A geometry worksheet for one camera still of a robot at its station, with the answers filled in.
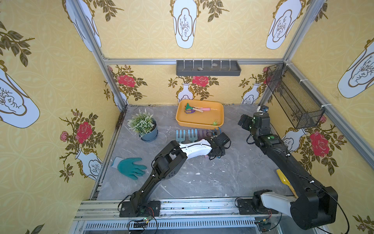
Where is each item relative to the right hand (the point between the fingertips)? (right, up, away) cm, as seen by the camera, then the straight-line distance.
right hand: (247, 118), depth 81 cm
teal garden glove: (-71, -29, +7) cm, 77 cm away
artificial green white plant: (-61, -3, +4) cm, 61 cm away
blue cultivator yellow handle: (-14, -9, +22) cm, 27 cm away
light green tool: (-13, -4, +28) cm, 31 cm away
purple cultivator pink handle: (-22, +8, +36) cm, 43 cm away
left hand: (-11, -22, +12) cm, 28 cm away
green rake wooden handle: (-34, +9, +36) cm, 50 cm away
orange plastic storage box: (-21, +3, +35) cm, 41 cm away
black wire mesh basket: (+32, +6, +2) cm, 33 cm away
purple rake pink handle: (-24, -11, +24) cm, 35 cm away
